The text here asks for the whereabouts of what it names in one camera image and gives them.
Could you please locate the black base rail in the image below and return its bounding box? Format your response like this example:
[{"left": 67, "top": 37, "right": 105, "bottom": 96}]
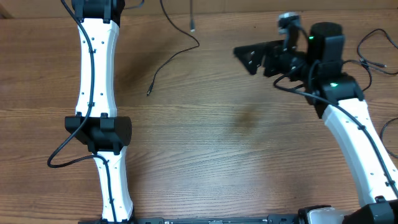
[{"left": 77, "top": 213, "right": 299, "bottom": 224}]

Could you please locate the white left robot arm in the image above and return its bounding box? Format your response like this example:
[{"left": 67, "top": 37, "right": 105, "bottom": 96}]
[{"left": 65, "top": 1, "right": 134, "bottom": 223}]

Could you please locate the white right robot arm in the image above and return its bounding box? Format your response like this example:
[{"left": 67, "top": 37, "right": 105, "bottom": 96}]
[{"left": 233, "top": 19, "right": 397, "bottom": 223}]

